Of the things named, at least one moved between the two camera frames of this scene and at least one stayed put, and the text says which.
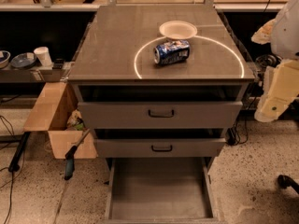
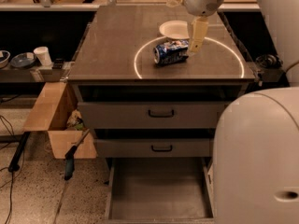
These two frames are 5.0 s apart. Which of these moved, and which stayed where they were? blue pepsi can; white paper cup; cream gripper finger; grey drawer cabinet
Moved: cream gripper finger
Stayed: white paper cup; blue pepsi can; grey drawer cabinet
